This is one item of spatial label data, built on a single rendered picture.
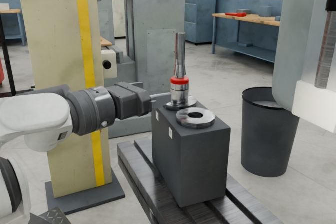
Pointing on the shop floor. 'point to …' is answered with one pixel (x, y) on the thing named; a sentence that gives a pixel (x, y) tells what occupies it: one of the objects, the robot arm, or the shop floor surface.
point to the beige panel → (66, 201)
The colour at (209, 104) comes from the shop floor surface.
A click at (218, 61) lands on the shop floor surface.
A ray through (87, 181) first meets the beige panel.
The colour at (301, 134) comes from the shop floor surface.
